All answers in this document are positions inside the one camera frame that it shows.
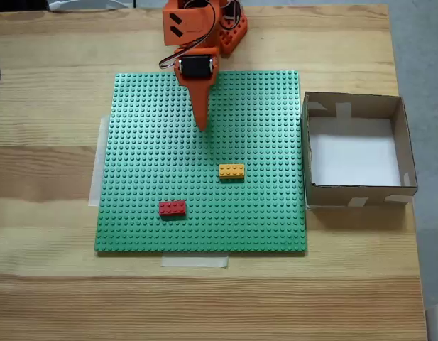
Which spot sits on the white paper sheet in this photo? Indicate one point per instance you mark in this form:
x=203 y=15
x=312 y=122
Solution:
x=353 y=156

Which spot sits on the masking tape strip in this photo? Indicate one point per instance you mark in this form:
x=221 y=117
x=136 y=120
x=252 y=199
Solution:
x=96 y=177
x=194 y=262

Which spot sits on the green lego baseplate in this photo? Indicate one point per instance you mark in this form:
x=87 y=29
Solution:
x=240 y=213

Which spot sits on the yellow lego block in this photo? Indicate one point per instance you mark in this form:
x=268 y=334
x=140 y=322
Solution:
x=231 y=171

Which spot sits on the brown cardboard box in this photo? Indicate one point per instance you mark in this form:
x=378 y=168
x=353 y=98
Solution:
x=360 y=199

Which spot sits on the white curved object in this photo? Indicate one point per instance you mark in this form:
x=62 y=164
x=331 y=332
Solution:
x=87 y=4

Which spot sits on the red lego block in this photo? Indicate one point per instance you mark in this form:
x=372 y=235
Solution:
x=172 y=207

